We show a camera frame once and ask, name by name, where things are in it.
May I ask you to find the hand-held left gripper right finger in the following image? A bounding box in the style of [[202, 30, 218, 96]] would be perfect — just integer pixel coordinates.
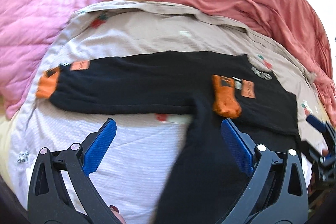
[[215, 118, 309, 224]]

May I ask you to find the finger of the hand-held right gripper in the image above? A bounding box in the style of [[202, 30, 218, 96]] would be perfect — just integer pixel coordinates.
[[306, 114, 332, 135], [299, 140, 324, 162]]

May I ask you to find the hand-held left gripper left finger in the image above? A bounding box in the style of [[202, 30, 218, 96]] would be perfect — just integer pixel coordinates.
[[27, 118, 124, 224]]

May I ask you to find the black garment with orange cuffs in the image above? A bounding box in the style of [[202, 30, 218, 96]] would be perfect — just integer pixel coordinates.
[[35, 54, 302, 224]]

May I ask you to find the person's left hand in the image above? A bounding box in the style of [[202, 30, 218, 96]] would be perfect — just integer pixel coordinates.
[[109, 204, 128, 224]]

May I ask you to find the cream bed sheet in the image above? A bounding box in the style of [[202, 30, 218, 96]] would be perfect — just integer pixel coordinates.
[[0, 98, 34, 188]]

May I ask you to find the beige printed blanket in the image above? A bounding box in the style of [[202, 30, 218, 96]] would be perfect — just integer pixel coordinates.
[[8, 0, 331, 224]]

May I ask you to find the pink quilt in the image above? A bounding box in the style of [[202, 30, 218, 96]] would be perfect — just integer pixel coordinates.
[[0, 0, 124, 119]]

